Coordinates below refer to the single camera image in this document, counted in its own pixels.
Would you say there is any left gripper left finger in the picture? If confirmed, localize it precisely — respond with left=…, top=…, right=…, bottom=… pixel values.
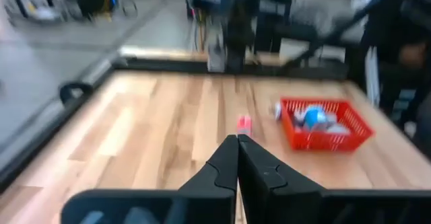
left=180, top=135, right=238, bottom=191

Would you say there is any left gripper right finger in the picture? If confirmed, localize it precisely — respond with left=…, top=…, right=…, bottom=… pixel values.
left=238, top=135, right=325, bottom=193

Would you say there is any white adapter box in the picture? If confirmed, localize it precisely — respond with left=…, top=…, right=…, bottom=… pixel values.
left=326, top=122, right=350, bottom=135

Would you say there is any red plastic basket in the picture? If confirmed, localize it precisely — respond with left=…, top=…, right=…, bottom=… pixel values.
left=279, top=97, right=375, bottom=152

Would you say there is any person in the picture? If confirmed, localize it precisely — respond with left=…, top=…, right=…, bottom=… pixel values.
left=358, top=0, right=431, bottom=157

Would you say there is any black frame clamp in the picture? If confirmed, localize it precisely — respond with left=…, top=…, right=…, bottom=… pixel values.
left=59, top=81, right=94, bottom=106

